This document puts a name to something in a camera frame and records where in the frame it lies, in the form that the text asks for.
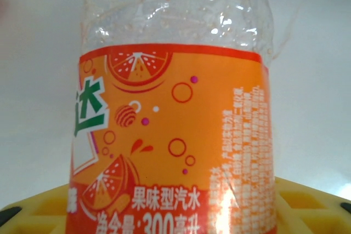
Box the orange soda bottle orange cap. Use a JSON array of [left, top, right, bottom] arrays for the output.
[[65, 0, 291, 234]]

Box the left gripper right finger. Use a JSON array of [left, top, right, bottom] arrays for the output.
[[274, 176, 351, 234]]

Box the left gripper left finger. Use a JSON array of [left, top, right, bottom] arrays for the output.
[[0, 184, 72, 234]]

